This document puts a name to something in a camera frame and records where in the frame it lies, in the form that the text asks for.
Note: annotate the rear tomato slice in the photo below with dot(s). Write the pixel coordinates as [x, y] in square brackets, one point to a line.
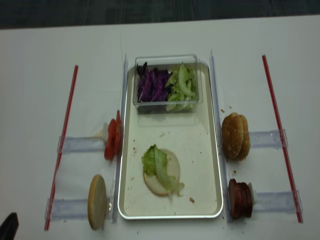
[117, 133]

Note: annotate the right long clear divider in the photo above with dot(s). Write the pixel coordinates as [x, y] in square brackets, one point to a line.
[217, 125]

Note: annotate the right lower clear rail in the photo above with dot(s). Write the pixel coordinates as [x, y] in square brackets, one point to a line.
[275, 202]

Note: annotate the left upper clear rail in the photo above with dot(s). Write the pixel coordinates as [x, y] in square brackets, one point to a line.
[80, 145]

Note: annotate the long clear divider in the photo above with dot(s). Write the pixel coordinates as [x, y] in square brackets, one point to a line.
[116, 185]
[217, 125]

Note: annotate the front meat patty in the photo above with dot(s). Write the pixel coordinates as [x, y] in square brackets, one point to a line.
[235, 199]

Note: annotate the white metal tray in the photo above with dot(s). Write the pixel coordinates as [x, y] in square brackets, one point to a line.
[192, 138]

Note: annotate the upright bun half left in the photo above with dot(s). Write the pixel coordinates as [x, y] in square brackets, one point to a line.
[97, 202]

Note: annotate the right upper clear rail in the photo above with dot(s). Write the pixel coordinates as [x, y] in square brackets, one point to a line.
[268, 139]

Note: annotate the left lower clear rail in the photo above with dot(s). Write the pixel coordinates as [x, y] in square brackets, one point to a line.
[66, 209]

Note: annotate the right red strip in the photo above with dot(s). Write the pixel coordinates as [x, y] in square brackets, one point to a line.
[295, 195]

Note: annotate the bottom bun slice on tray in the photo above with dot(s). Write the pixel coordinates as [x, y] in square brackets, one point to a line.
[172, 165]

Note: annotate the sesame bun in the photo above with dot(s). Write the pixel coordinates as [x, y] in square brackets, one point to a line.
[232, 131]
[246, 144]

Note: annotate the left long clear divider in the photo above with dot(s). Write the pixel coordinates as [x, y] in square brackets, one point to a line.
[116, 185]

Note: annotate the green lettuce leaf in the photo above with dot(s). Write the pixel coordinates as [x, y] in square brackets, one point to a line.
[160, 170]

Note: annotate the rear meat patties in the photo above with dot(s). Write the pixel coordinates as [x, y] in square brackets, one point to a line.
[246, 200]

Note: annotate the rear sesame bun top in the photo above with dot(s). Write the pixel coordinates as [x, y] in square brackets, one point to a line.
[246, 144]

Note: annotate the clear plastic salad container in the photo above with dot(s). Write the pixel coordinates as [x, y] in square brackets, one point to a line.
[167, 62]

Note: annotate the white pusher block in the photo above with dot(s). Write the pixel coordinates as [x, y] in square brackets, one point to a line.
[104, 133]
[253, 194]

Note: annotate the green lettuce pile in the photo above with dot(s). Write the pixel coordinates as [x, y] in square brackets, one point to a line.
[181, 85]

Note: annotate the white pusher block right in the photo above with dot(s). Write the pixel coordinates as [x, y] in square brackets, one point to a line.
[253, 194]

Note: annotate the clear rail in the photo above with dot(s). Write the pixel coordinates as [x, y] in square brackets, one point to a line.
[275, 202]
[268, 139]
[80, 145]
[66, 209]

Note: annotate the front sesame bun top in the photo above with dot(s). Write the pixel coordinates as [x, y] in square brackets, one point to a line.
[232, 131]

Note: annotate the red strip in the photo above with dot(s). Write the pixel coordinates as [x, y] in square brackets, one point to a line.
[51, 199]
[295, 195]

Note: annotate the left red strip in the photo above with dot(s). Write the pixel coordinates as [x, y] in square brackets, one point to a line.
[51, 199]

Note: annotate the white pusher block left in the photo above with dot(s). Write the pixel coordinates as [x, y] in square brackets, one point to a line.
[104, 133]

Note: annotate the black object bottom left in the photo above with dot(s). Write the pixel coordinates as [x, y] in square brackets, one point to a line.
[9, 227]

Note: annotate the shredded purple cabbage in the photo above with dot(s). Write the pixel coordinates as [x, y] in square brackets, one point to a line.
[153, 84]

